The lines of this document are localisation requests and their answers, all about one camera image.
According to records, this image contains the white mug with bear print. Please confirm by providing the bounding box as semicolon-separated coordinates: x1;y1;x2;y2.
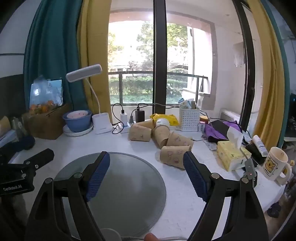
262;146;292;184

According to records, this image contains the brown printed paper cup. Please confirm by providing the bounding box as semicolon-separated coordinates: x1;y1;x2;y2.
159;146;194;169
154;117;171;149
129;123;152;142
166;131;194;147
136;119;156;129

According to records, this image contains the white round plate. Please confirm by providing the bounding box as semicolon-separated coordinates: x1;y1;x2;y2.
63;122;94;137

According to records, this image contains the white desk lamp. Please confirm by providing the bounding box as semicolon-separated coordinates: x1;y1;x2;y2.
66;64;113;135

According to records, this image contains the grey round mat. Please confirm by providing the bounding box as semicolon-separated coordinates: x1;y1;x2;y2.
54;152;167;239

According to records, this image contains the brown cardboard box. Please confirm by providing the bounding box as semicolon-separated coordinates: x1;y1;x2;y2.
24;103;71;140

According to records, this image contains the white tube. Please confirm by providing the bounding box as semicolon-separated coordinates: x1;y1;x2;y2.
252;135;269;156

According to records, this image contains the balcony railing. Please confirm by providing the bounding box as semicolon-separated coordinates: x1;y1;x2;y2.
108;71;210;105

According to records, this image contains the yellow curtain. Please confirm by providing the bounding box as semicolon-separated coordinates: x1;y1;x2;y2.
77;0;114;124
246;0;286;151

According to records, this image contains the white slotted plastic basket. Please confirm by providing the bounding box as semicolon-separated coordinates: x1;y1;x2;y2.
179;106;201;131

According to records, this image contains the blue bowl with pink lid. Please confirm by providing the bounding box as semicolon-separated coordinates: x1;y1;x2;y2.
62;110;93;133

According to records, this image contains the yellow snack packet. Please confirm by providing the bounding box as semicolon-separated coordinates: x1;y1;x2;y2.
150;113;180;127

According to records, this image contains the white power strip with chargers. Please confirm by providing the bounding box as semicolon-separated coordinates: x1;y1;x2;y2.
112;103;181;135

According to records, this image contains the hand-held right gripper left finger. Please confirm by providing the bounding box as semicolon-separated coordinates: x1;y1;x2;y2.
24;151;111;241

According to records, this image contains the black remote control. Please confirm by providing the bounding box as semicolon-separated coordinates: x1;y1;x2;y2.
245;143;266;165

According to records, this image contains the purple cloth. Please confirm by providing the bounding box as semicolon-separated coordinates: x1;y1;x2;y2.
205;119;242;143

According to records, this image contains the black window post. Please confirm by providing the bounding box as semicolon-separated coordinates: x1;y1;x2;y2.
153;0;168;106

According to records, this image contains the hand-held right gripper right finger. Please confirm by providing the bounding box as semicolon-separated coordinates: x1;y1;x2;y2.
183;151;271;241

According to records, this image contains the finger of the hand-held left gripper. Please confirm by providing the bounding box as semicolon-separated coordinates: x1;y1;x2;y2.
17;148;55;171

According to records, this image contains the yellow tissue box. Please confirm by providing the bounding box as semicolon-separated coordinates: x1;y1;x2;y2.
217;127;252;172

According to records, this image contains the dark blue cloth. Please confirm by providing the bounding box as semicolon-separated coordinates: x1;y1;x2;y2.
0;136;36;154

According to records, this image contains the clear bag of oranges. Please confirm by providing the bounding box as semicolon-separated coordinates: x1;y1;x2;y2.
29;75;64;115

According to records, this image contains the teal curtain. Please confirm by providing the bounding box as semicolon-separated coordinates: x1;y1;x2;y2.
23;0;89;116

